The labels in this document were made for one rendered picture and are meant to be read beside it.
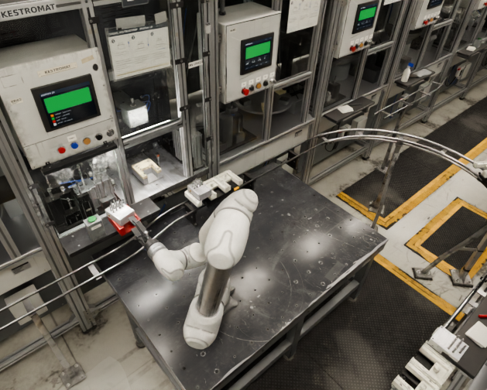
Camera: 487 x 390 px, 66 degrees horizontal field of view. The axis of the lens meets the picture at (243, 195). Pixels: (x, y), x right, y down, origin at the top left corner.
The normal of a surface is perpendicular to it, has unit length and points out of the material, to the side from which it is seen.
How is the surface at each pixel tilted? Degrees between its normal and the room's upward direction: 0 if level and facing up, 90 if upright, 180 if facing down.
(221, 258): 84
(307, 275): 0
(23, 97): 90
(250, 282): 0
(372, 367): 0
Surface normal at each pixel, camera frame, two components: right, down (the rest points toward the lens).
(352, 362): 0.04, -0.75
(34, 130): 0.66, 0.51
